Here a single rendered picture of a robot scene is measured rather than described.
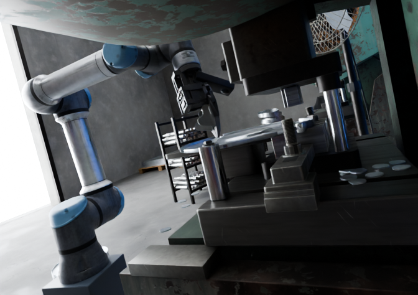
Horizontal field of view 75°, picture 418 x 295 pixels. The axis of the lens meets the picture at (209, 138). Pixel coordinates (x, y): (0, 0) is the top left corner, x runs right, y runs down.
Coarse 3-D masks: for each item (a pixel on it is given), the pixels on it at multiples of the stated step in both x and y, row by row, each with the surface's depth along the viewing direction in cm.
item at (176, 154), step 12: (252, 144) 52; (168, 156) 61; (180, 156) 60; (228, 156) 57; (240, 156) 56; (252, 156) 55; (264, 156) 62; (228, 168) 58; (240, 168) 56; (252, 168) 55; (228, 180) 58
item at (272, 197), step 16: (288, 128) 39; (288, 144) 40; (304, 144) 47; (288, 160) 37; (304, 160) 35; (272, 176) 35; (288, 176) 34; (304, 176) 33; (272, 192) 33; (288, 192) 33; (304, 192) 32; (272, 208) 33; (288, 208) 32; (304, 208) 32
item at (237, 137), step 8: (304, 120) 62; (248, 128) 74; (256, 128) 73; (264, 128) 59; (272, 128) 59; (280, 128) 57; (296, 128) 48; (224, 136) 63; (232, 136) 58; (240, 136) 54; (248, 136) 54; (256, 136) 46; (264, 136) 46; (272, 136) 46; (192, 144) 68; (200, 144) 64; (232, 144) 46; (240, 144) 46; (184, 152) 54; (192, 152) 52
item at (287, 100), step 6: (282, 90) 54; (288, 90) 52; (294, 90) 52; (300, 90) 56; (282, 96) 54; (288, 96) 52; (294, 96) 52; (288, 102) 53; (294, 102) 52; (300, 102) 52
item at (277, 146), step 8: (320, 120) 56; (312, 128) 47; (320, 128) 46; (328, 128) 59; (280, 136) 49; (304, 136) 48; (312, 136) 47; (320, 136) 46; (328, 136) 54; (272, 144) 50; (280, 144) 50; (320, 144) 47; (328, 144) 50; (280, 152) 50
